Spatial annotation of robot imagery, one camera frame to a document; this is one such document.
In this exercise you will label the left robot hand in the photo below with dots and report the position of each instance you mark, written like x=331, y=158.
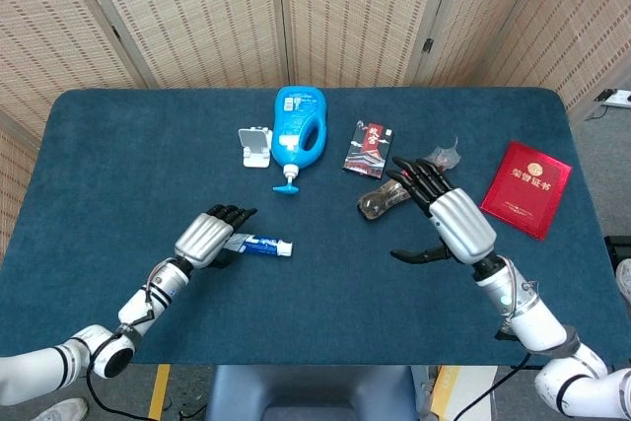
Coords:
x=202, y=238

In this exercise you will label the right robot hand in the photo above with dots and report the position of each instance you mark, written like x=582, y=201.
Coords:
x=461, y=224

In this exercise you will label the blue white toothpaste tube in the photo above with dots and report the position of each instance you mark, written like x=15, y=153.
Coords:
x=266, y=245

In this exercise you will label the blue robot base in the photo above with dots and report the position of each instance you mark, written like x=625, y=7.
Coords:
x=310, y=394

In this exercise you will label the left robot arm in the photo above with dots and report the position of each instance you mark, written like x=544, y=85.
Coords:
x=143, y=305

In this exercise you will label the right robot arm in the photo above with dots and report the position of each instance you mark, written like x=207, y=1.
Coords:
x=535, y=322

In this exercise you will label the clear plastic wrap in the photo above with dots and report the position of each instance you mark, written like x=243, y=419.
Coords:
x=443, y=155

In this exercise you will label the red certificate booklet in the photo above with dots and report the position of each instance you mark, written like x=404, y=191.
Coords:
x=527, y=189

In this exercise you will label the white phone stand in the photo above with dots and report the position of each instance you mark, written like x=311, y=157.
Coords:
x=255, y=142

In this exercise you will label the blue table cloth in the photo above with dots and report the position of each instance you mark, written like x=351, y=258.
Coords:
x=315, y=302

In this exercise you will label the blue pump detergent bottle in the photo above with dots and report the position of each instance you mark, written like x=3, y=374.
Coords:
x=296, y=120

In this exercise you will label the black box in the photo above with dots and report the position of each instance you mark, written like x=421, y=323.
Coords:
x=618, y=248

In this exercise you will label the white sneaker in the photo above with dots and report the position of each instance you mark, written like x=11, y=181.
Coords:
x=625, y=280
x=61, y=411

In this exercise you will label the black screen hinge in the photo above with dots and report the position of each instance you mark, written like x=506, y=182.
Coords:
x=428, y=45
x=117, y=32

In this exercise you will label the white power strip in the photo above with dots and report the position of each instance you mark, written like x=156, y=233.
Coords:
x=616, y=97

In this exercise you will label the bamboo folding screen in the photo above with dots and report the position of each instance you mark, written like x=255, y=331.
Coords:
x=197, y=12

